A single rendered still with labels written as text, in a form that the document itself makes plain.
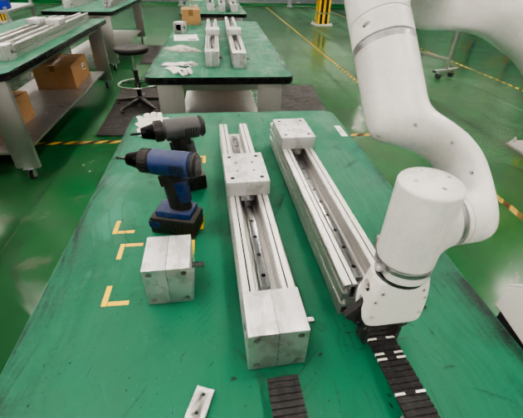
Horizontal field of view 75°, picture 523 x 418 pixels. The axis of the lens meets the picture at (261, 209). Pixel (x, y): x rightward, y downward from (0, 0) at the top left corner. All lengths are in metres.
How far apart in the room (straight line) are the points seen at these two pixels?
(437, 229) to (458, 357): 0.33
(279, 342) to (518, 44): 0.65
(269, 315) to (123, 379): 0.26
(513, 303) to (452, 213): 0.39
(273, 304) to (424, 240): 0.27
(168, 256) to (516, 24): 0.73
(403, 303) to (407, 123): 0.27
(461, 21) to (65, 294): 0.92
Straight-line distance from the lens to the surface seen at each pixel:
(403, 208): 0.47
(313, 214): 0.82
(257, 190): 0.86
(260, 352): 0.60
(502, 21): 0.76
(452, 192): 0.47
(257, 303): 0.60
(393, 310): 0.60
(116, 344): 0.71
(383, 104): 0.51
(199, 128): 0.98
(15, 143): 2.94
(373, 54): 0.54
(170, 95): 2.38
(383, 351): 0.67
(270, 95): 2.38
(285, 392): 0.59
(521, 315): 0.83
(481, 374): 0.75
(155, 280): 0.70
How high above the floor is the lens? 1.34
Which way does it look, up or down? 36 degrees down
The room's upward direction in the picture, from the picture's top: 2 degrees clockwise
